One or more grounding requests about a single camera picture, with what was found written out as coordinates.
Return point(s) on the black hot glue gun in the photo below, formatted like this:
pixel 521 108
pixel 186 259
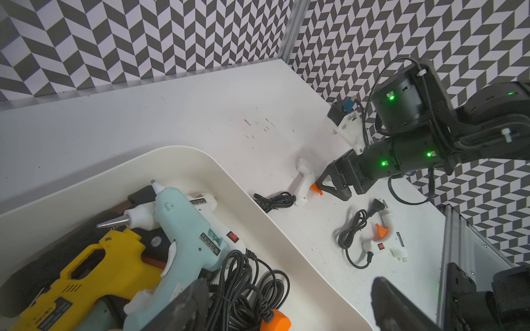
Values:
pixel 22 287

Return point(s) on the aluminium rail frame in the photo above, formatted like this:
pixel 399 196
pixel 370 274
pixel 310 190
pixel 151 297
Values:
pixel 477 258

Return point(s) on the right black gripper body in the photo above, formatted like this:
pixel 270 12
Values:
pixel 408 107

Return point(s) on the mint glue gun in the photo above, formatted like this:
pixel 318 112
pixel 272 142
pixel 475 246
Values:
pixel 187 257

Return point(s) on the small white glue gun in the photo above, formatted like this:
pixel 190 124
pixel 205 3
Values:
pixel 178 215

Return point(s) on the white glue gun pile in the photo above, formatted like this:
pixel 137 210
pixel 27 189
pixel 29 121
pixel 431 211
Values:
pixel 307 184

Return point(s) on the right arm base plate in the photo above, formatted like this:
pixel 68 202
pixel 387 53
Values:
pixel 504 307

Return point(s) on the orange glue gun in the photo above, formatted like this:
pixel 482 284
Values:
pixel 279 322

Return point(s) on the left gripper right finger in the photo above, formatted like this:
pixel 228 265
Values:
pixel 394 311

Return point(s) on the cream plastic storage box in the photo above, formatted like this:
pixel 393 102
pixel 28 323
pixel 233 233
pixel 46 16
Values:
pixel 30 229

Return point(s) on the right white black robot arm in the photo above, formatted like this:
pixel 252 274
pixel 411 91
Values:
pixel 493 123

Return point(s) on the yellow glue gun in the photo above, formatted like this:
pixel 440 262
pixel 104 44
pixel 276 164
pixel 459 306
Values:
pixel 121 273

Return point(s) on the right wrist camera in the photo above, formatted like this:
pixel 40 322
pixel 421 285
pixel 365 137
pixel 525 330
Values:
pixel 344 119

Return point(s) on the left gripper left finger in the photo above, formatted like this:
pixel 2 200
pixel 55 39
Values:
pixel 188 311

